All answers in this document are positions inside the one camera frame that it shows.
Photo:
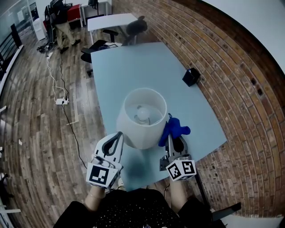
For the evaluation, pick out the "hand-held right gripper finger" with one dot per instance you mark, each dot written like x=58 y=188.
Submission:
x=171 y=151
x=186 y=151

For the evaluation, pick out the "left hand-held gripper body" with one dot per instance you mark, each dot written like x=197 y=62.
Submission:
x=102 y=174

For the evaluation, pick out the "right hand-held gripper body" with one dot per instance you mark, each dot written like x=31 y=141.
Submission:
x=181 y=170

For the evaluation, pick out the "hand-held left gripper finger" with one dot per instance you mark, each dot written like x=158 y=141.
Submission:
x=119 y=153
x=99 y=147

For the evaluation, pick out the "blue cloth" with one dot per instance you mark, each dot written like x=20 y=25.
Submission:
x=174 y=127

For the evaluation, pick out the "white table lamp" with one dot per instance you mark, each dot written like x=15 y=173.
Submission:
x=142 y=139

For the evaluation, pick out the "person's right forearm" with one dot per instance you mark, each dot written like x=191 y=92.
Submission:
x=178 y=196

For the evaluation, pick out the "person's left forearm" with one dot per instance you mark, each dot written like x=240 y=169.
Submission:
x=94 y=198

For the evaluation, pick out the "person's black dotted top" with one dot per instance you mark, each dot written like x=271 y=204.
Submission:
x=133 y=211

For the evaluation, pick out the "small black box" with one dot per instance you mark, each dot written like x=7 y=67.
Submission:
x=190 y=78

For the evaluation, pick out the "white paper scrap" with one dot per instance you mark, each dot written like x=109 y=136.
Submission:
x=20 y=142

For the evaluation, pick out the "light blue table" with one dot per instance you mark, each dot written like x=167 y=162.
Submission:
x=138 y=66

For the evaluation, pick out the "white table with dark edge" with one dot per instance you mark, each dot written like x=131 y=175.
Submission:
x=256 y=222

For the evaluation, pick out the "black office chair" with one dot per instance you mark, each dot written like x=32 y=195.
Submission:
x=98 y=45
x=135 y=26

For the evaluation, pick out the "white cabinet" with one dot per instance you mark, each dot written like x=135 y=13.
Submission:
x=39 y=29

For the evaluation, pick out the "red cabinet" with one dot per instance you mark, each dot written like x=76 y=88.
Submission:
x=74 y=12

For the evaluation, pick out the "black railing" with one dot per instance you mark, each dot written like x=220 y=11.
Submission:
x=16 y=33

